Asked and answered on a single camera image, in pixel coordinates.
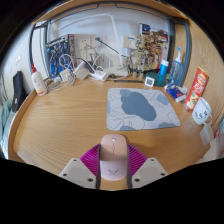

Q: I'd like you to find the small blue white-capped container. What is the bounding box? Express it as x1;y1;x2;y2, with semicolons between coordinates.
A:
158;59;170;78

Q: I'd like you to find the printed model box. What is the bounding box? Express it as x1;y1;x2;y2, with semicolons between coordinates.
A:
139;23;169;71

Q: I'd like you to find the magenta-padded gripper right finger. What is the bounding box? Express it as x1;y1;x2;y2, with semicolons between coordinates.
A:
126;143;169;190

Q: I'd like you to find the white power strip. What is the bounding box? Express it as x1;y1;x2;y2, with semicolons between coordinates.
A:
89;70;110;82

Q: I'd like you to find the small white desk clock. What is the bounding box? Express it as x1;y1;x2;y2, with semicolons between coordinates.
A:
144;77;155;88

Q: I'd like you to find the white red-capped squeeze bottle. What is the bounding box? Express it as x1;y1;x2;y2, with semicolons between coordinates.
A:
30;63;48;97

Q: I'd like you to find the grey blue-printed mouse pad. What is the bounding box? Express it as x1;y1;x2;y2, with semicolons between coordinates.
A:
106;87;181;132

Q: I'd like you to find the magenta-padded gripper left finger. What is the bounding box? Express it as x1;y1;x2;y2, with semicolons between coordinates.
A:
59;143;102;190

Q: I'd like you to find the red chip can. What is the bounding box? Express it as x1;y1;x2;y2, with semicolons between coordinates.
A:
183;66;210;112

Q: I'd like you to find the blue tissue pack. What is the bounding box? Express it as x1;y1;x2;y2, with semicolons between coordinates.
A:
165;83;188;103

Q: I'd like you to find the blue spray bottle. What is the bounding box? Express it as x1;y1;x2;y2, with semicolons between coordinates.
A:
168;46;185;88

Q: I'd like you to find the small clear plastic cup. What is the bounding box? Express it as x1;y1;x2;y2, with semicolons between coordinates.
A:
199;123;215;146

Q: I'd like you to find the black ruler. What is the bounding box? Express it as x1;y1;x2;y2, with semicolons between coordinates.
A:
113;78;144;84

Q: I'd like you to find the black backpack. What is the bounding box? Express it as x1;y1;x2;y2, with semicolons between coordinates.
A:
11;70;28;114

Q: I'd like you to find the light blue bed blanket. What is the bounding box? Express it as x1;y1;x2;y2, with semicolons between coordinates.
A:
0;99;14;158

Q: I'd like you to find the white cable bundle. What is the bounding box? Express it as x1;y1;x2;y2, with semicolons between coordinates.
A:
46;53;78;93

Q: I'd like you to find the blue model kit box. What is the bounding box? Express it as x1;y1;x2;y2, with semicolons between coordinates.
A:
44;33;76;79

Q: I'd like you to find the pink computer mouse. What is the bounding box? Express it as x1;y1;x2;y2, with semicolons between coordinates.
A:
99;133;129;182

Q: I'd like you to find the white desk lamp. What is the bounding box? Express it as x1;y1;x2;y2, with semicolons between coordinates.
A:
56;12;132;80

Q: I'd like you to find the white charger block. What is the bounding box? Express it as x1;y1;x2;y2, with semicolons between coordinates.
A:
59;68;73;83
73;60;90;81

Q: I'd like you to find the wooden robot figure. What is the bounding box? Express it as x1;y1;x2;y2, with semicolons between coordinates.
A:
128;33;168;80

